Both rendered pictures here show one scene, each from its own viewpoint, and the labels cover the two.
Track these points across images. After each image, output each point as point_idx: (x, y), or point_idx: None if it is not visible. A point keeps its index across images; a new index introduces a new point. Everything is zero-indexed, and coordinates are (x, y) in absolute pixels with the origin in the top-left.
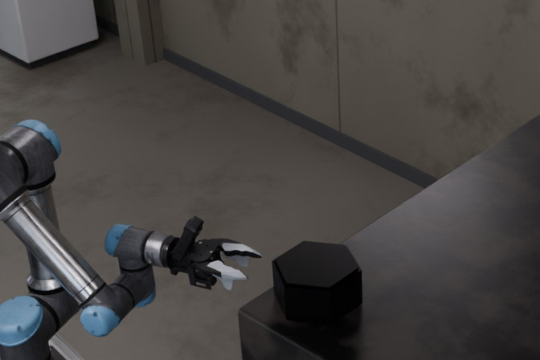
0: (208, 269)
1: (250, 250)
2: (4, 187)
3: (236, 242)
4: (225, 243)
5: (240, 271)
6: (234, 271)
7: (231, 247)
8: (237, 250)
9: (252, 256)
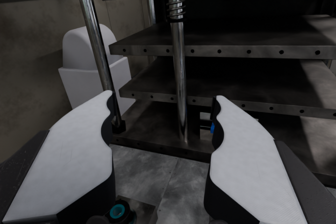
0: (323, 201)
1: (102, 95)
2: None
3: (30, 144)
4: (17, 202)
5: (217, 95)
6: (231, 105)
7: (82, 153)
8: (102, 128)
9: (116, 109)
